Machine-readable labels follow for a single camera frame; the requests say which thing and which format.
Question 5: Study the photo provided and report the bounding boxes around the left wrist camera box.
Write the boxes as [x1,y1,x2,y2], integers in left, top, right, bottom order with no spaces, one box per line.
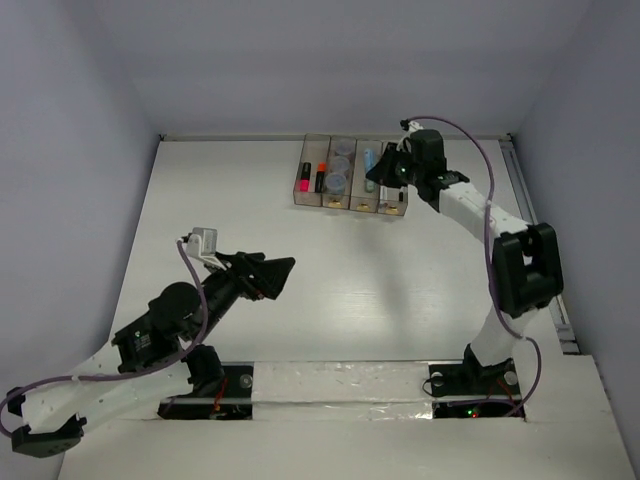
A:
[177,227,218,266]

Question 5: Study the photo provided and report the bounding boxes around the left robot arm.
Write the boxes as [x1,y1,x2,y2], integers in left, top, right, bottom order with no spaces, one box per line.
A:
[1,252,296,458]

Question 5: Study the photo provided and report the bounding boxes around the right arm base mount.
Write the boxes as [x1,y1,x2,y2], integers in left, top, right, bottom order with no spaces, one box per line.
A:
[421,363,525,419]

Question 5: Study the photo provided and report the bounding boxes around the clear four-compartment organizer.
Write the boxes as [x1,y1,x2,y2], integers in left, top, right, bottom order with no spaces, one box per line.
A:
[293,133,409,217]

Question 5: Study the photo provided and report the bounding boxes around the pink black highlighter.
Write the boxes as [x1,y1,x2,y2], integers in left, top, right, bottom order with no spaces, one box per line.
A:
[298,162,312,192]

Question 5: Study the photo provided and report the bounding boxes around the blue transparent utility knife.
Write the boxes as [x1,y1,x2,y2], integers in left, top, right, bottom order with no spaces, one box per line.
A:
[363,148,376,174]

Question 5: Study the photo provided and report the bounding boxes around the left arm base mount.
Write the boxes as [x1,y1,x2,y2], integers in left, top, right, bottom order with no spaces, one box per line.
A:
[157,345,254,421]

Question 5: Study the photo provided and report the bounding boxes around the orange highlighter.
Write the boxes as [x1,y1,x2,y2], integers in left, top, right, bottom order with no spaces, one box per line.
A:
[314,162,327,193]

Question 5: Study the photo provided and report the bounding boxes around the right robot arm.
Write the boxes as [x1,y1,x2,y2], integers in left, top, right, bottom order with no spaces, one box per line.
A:
[366,123,564,395]

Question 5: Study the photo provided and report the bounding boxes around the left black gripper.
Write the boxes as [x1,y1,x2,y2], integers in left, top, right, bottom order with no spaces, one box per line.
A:
[194,250,297,342]

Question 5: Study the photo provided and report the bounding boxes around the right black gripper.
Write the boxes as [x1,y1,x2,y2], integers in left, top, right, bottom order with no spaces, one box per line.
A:
[365,142,423,189]

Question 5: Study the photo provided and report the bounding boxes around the aluminium rail right edge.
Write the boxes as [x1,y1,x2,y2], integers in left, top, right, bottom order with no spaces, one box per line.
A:
[496,141,580,355]

